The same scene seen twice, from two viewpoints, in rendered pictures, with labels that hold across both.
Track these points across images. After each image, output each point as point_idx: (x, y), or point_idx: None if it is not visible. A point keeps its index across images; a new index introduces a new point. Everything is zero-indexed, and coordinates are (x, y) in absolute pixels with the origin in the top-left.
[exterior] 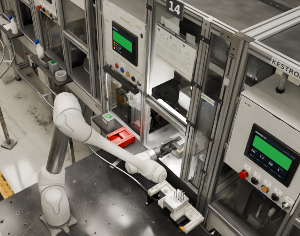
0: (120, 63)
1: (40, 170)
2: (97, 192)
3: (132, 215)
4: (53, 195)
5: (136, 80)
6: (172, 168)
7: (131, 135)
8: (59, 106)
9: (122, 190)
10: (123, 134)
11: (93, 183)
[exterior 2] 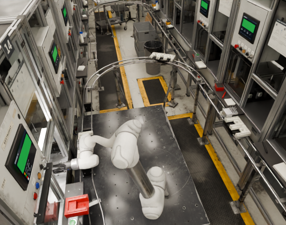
0: (33, 186)
1: (159, 200)
2: (119, 199)
3: (108, 171)
4: (156, 170)
5: (41, 163)
6: None
7: (68, 198)
8: (132, 139)
9: (102, 193)
10: (73, 206)
11: (118, 208)
